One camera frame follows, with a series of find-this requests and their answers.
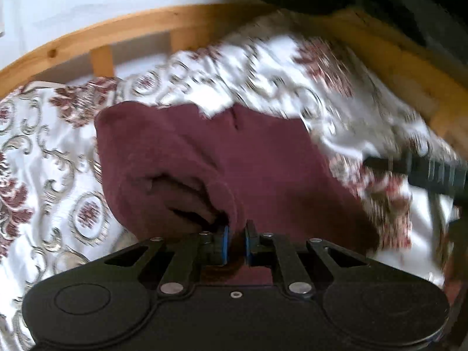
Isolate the maroon long-sleeve shirt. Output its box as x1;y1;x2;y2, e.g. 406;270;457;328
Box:
94;101;378;284

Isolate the white floral satin bedspread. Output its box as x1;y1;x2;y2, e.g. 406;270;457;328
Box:
1;11;467;350

